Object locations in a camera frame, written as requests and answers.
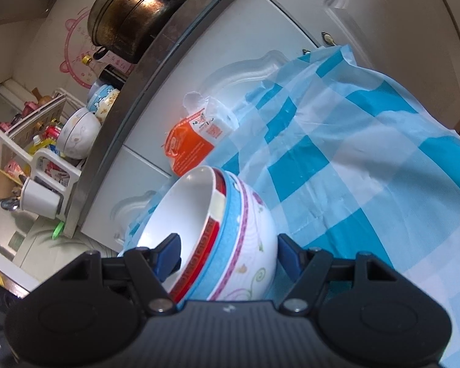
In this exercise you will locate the pink wall sticker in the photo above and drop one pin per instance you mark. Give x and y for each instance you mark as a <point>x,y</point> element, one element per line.
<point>78,50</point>

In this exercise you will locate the white kitchen cabinet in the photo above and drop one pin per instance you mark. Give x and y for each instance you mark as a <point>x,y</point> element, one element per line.
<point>291,7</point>

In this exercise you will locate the white floral bowl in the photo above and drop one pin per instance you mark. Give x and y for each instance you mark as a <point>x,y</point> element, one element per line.
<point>78,134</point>

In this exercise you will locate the blue cartoon bowl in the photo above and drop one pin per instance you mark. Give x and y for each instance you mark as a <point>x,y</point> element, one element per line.
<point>230,230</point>

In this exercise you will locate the orange and clear plastic packet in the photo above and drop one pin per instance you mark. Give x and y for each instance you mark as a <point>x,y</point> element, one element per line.
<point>191,145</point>

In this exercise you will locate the blue checked plastic tablecloth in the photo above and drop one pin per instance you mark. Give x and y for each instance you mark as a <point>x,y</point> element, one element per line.
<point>349,161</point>

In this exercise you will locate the dark metal steamer pot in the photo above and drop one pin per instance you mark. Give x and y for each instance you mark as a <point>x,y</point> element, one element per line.
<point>138,15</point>

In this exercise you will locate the dark sauce bottle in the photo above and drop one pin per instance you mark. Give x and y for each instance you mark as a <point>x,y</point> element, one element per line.
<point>111,76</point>

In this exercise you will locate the white plastic rack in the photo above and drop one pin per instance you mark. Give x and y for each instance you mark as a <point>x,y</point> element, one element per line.
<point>38,157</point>

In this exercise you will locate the red label bottle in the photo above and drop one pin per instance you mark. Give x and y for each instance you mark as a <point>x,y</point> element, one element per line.
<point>55,172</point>

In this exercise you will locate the blue cartoon container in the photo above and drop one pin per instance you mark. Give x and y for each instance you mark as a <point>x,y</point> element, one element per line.
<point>103,101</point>

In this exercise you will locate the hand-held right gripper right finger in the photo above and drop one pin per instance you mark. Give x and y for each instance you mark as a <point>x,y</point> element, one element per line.
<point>289,255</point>

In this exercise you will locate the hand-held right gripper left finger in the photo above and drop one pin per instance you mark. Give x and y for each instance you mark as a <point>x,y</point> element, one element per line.
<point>168,255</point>

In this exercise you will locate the green lid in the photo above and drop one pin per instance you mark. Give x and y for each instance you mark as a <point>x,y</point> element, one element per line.
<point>58,230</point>

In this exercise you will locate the red bowl with white inside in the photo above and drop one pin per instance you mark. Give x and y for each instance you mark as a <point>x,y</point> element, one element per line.
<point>176,214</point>

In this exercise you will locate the grey speckled kitchen countertop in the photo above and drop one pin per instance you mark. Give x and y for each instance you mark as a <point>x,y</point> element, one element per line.
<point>157,65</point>

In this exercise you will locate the white plastic cup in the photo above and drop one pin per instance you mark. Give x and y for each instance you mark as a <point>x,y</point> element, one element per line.
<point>42,199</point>

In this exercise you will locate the white bowl with pink flowers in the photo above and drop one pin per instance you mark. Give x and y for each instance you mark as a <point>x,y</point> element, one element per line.
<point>260,234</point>

